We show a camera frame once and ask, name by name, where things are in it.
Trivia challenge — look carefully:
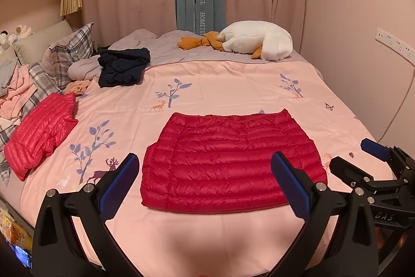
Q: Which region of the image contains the white wall power strip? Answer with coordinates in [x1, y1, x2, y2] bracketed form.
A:
[375, 28, 415, 58]

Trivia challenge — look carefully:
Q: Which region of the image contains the blue lit device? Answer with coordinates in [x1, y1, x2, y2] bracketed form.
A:
[13, 245, 33, 268]

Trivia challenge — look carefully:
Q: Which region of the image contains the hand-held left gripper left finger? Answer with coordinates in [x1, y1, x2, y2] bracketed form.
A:
[31, 152, 140, 277]

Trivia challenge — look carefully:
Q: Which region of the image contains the beige headboard cushion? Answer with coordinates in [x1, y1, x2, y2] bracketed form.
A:
[13, 19, 74, 65]

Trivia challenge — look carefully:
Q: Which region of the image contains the pink-red folded down jacket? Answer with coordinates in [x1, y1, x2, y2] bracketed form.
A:
[4, 92, 79, 182]

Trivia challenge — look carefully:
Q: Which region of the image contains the lilac bundled cloth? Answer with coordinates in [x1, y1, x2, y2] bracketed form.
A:
[67, 56, 105, 80]

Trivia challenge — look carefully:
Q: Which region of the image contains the plaid pillow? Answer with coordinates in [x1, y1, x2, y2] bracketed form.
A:
[42, 22, 95, 87]

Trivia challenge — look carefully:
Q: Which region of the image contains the pink printed blanket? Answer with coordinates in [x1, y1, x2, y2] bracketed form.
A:
[21, 59, 400, 277]

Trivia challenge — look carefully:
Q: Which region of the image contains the orange small cloth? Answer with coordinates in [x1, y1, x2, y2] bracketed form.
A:
[66, 80, 93, 95]

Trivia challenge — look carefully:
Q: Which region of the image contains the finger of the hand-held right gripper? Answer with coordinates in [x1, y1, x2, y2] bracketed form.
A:
[361, 138, 415, 181]
[329, 156, 374, 192]

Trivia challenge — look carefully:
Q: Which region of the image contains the small white plush toy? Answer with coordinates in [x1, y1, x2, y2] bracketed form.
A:
[0, 24, 35, 47]

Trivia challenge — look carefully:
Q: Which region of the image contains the pink crumpled garment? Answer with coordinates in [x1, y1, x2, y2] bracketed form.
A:
[0, 64, 38, 119]

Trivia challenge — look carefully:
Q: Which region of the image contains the grey garment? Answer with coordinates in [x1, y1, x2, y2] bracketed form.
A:
[0, 58, 19, 96]

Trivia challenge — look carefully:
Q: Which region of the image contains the plaid bedding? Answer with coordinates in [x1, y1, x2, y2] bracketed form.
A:
[0, 63, 66, 187]

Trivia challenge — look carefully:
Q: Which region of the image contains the red down jacket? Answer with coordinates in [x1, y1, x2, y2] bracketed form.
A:
[140, 109, 328, 214]

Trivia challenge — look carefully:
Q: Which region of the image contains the yellow snack bag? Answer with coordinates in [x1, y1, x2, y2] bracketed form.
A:
[0, 209, 35, 247]

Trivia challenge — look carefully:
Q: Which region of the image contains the white goose plush toy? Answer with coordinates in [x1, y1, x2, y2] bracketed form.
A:
[177, 21, 293, 62]

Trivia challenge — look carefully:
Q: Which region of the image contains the grey bed sheet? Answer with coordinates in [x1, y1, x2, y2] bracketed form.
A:
[108, 29, 325, 80]

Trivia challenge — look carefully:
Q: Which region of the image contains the navy crumpled garment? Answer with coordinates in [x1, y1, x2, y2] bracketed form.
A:
[97, 48, 151, 89]

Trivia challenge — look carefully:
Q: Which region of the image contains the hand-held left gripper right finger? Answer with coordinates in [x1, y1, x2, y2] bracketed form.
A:
[269, 151, 379, 277]

